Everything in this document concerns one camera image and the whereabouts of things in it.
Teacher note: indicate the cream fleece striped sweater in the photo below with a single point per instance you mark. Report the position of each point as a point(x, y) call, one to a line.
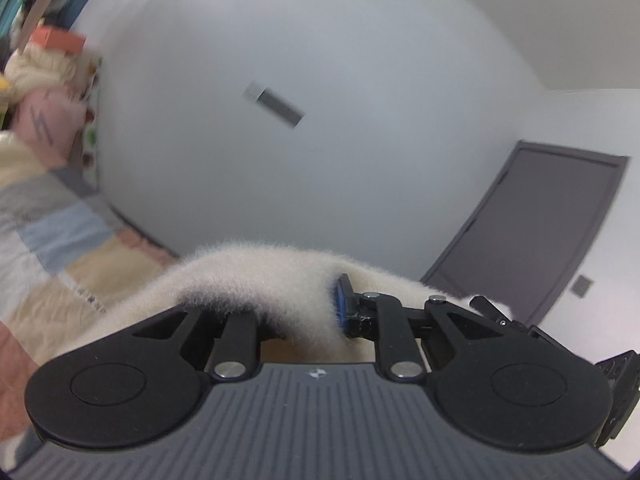
point(260, 275)

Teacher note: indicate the patchwork pastel quilt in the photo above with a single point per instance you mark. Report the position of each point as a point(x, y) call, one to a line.
point(40, 240)

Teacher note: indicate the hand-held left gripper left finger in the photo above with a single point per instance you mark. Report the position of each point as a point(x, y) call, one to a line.
point(240, 331)

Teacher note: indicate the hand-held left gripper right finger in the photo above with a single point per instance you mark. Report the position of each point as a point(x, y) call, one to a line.
point(341, 305)

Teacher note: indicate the cream plush pillow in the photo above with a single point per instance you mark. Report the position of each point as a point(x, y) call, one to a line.
point(35, 70)

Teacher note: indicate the grey wall switch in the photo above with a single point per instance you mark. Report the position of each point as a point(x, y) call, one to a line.
point(582, 286)

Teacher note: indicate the pink pillow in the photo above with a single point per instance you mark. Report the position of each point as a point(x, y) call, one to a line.
point(50, 120)

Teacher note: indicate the patterned white cloth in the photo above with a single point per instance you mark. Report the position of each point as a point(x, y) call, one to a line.
point(90, 135)

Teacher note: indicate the grey door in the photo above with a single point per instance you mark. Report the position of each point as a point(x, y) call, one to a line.
point(530, 230)

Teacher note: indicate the orange box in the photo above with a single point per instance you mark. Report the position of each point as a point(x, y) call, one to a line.
point(57, 40)

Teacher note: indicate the grey wall air conditioner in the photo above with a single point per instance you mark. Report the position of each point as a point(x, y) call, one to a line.
point(280, 107)

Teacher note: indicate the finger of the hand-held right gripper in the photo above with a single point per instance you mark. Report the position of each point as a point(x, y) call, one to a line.
point(487, 303)

